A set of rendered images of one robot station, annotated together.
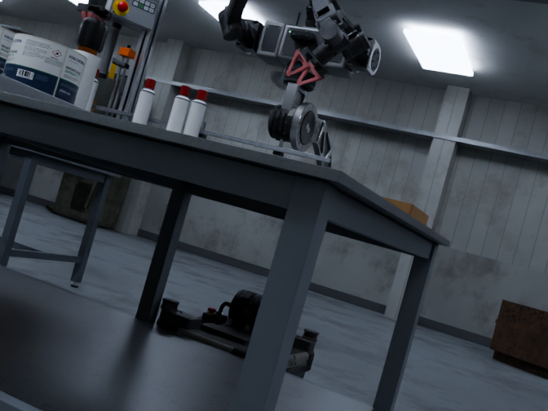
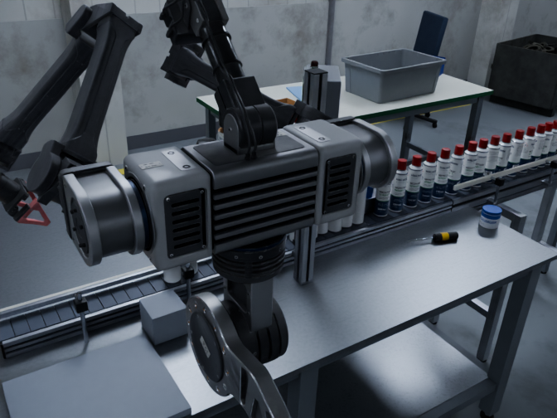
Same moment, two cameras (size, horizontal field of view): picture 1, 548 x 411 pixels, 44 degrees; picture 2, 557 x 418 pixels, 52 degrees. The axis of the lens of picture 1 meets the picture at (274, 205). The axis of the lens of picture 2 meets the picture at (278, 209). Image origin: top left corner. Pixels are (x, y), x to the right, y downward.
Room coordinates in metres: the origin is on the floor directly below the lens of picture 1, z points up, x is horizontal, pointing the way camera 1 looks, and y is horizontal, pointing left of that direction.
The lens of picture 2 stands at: (3.27, -0.67, 1.88)
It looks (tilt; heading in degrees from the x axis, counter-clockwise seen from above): 28 degrees down; 123
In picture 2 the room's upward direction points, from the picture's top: 2 degrees clockwise
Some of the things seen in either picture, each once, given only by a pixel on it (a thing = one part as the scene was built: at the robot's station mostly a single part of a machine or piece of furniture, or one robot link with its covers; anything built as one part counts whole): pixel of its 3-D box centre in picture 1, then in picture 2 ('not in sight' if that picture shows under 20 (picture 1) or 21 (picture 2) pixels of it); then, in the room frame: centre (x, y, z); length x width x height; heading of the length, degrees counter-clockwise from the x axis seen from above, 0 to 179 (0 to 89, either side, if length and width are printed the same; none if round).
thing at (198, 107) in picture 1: (194, 120); (170, 250); (2.24, 0.33, 0.98); 0.05 x 0.05 x 0.20
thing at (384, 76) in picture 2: not in sight; (392, 75); (1.82, 2.86, 0.91); 0.60 x 0.40 x 0.22; 70
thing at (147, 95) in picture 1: (143, 108); not in sight; (2.31, 0.52, 0.98); 0.05 x 0.05 x 0.20
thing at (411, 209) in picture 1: (369, 205); not in sight; (1.97, -0.27, 0.85); 0.30 x 0.26 x 0.04; 66
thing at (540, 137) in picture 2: not in sight; (536, 147); (2.92, 1.91, 0.98); 0.05 x 0.05 x 0.20
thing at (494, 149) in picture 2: not in sight; (491, 159); (2.80, 1.63, 0.98); 0.05 x 0.05 x 0.20
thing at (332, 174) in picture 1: (94, 140); (207, 247); (2.14, 0.61, 0.82); 2.10 x 1.31 x 0.02; 66
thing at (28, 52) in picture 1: (44, 72); not in sight; (1.88, 0.72, 0.95); 0.20 x 0.20 x 0.14
